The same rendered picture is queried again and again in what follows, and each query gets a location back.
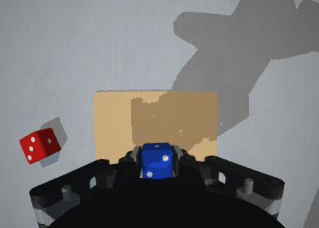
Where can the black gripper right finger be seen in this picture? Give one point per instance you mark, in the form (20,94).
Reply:
(258,188)

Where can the red die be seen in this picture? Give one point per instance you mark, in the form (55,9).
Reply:
(39,145)

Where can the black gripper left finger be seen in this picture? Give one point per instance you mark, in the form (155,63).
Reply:
(52,199)

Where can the blue die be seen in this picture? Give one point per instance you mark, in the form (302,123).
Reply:
(157,160)

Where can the tan square mat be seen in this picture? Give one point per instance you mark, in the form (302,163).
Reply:
(123,120)

